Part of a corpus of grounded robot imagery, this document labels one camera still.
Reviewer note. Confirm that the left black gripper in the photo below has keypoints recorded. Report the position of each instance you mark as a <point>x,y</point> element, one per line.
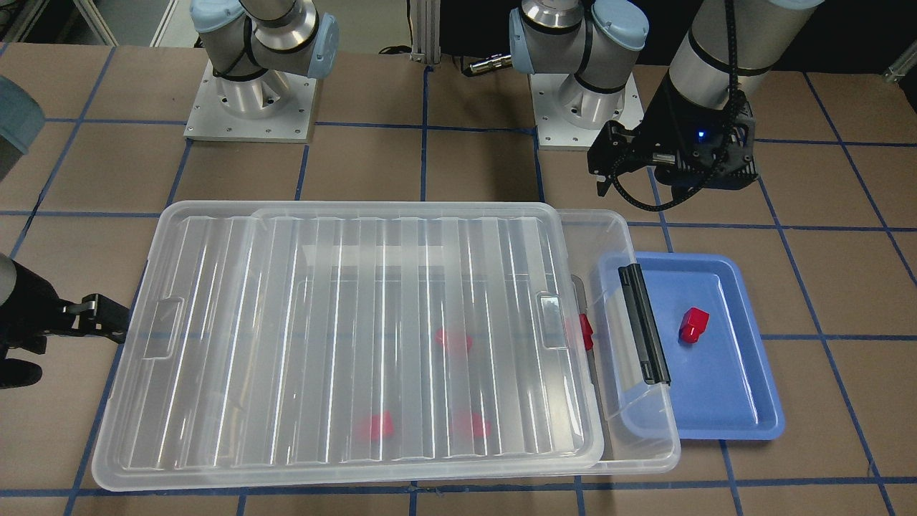
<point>665,115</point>

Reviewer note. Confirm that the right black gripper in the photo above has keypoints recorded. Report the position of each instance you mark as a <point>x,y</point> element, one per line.
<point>29,309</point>

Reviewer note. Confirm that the clear plastic box lid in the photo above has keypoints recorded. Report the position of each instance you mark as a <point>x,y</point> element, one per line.
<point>264,331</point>

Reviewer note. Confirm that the red block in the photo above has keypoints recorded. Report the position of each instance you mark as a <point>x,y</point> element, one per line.
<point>470,424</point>
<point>375,427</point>
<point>694,323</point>
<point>453,341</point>
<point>578,332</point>

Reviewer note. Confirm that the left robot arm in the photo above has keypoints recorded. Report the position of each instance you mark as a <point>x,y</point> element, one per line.
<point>729,46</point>

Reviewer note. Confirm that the blue plastic tray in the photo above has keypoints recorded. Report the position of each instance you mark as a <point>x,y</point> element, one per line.
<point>722,387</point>

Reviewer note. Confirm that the clear plastic storage box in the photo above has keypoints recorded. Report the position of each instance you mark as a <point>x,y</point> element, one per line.
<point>637,419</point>

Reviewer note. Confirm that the red block front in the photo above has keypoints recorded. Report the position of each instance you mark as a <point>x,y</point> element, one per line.
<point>375,427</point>
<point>470,424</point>

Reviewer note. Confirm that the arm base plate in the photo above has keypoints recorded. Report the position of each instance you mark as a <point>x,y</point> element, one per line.
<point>277,107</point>
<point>566,118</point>

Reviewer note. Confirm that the black box latch handle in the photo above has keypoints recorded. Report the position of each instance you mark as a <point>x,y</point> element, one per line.
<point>646,336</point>

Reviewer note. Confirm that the aluminium frame post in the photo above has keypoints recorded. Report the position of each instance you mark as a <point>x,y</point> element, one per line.
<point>424,26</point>

